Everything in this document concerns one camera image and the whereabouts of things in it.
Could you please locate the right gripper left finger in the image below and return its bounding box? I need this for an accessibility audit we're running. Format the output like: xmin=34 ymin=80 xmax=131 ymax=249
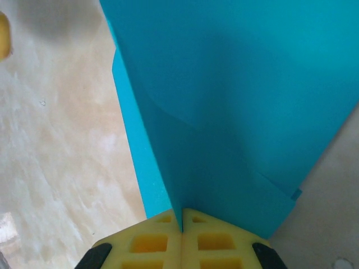
xmin=74 ymin=208 xmax=183 ymax=269

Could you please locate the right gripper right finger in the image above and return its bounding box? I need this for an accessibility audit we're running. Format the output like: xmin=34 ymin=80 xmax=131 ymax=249
xmin=182 ymin=207 xmax=288 ymax=269

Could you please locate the blue paper sheet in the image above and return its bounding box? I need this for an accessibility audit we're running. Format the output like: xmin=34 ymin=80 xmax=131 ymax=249
xmin=99 ymin=0 xmax=359 ymax=242

